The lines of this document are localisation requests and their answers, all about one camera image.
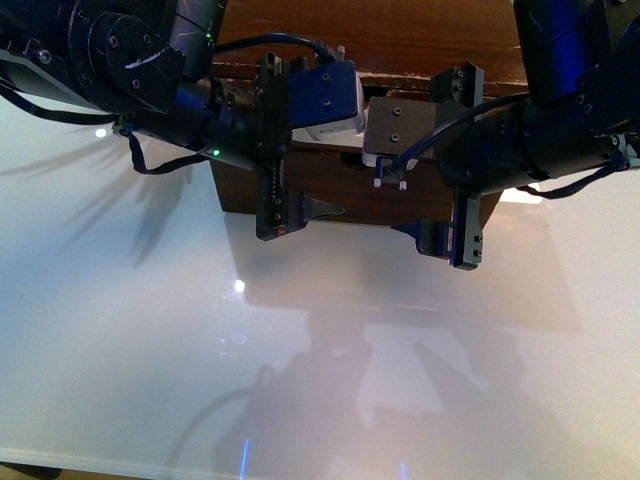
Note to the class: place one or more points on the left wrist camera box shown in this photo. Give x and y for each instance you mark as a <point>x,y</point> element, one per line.
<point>327,101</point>

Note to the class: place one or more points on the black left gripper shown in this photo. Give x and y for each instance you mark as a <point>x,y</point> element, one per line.
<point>249,128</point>

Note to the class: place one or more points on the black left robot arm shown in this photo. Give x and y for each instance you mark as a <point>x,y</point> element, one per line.
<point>144,68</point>

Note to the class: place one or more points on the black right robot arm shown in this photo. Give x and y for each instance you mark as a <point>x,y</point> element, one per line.
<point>578,117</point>

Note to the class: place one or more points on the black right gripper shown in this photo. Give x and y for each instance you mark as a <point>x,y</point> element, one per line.
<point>481,152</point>

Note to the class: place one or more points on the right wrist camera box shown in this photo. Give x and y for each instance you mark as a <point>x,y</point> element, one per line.
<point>394,125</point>

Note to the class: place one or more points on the dark wooden drawer cabinet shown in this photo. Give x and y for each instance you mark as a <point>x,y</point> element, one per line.
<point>397,46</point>

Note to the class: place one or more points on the wooden drawer with white handle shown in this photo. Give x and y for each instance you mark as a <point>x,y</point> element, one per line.
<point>338,176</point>

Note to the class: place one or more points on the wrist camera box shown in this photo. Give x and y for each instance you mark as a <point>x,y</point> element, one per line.
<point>327,101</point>
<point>394,125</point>

